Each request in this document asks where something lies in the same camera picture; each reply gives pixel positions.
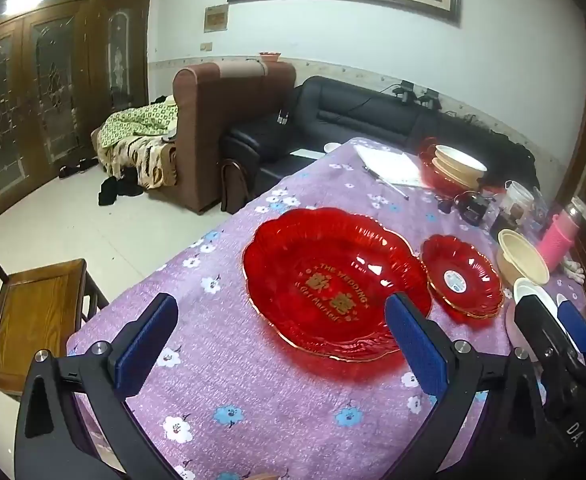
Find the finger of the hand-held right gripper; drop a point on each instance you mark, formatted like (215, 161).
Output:
(543, 325)
(575, 327)

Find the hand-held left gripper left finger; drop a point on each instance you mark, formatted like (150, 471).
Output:
(143, 345)

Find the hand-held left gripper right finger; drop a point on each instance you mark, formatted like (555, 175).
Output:
(415, 345)

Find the white foam bowl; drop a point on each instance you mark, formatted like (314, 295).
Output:
(525, 287)

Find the large red plastic plate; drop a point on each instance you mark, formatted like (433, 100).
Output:
(323, 260)

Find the white gloves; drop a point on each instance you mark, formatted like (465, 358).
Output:
(574, 269)

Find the bottle with pink knitted sleeve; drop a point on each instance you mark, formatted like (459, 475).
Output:
(555, 240)

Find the small red plastic plate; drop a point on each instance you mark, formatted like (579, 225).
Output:
(453, 260)

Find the wooden chair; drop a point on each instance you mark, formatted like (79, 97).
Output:
(38, 310)

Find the dark jar with brown lid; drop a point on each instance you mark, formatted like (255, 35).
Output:
(501, 220)

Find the purple floral tablecloth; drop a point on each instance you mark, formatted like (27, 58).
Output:
(253, 390)

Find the white plastic jar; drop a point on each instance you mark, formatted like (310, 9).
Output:
(518, 200)

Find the black jar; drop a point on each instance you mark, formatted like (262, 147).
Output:
(473, 210)

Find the black clip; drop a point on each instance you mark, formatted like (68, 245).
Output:
(445, 206)

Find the black clothes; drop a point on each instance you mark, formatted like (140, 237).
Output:
(118, 187)

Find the black pen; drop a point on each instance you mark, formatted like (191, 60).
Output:
(388, 183)

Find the red bowl under stack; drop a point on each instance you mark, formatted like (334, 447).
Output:
(430, 172)

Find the white paper sheet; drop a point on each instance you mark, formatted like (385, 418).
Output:
(393, 165)

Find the brown leather bag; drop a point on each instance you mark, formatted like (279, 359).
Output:
(233, 185)

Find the tiger print blanket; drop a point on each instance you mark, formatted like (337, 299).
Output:
(138, 160)

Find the black slipper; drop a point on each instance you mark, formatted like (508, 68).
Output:
(88, 163)
(66, 171)

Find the small white bowl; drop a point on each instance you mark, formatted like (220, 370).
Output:
(333, 147)

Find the white flat sheet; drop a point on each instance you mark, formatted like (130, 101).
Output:
(307, 152)

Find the green patterned blanket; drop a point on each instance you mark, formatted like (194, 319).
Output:
(133, 120)

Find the brown sofa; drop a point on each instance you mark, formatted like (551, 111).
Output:
(198, 125)

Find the black leather sofa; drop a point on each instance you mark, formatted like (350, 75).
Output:
(353, 110)

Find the black device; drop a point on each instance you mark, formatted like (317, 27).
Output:
(429, 97)
(404, 92)

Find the wooden wardrobe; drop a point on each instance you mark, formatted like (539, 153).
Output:
(48, 85)

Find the small red bowl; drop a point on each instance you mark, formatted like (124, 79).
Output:
(269, 57)

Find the small wall plaque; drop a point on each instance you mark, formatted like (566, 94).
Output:
(216, 17)

